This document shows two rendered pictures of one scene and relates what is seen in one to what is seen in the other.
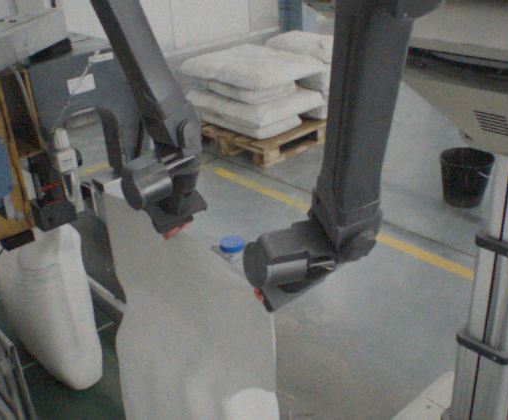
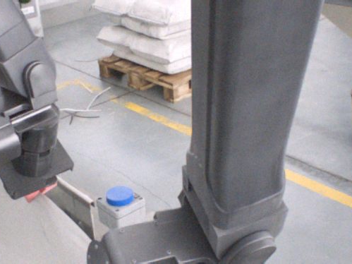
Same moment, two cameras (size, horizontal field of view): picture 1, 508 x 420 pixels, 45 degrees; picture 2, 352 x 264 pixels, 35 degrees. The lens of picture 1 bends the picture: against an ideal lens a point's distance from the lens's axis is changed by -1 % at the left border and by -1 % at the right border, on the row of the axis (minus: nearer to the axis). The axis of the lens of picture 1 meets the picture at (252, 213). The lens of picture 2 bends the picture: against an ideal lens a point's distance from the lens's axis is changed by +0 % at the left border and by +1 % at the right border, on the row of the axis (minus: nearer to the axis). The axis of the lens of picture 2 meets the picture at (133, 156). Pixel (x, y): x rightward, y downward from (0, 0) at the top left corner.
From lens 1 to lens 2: 0.29 m
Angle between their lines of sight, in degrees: 4
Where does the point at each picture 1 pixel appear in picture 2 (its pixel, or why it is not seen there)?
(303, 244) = (168, 247)
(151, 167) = not seen: outside the picture
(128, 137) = not seen: outside the picture
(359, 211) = (249, 209)
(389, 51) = not seen: outside the picture
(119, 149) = not seen: outside the picture
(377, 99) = (277, 34)
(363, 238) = (256, 245)
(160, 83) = not seen: outside the picture
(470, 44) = not seen: outside the picture
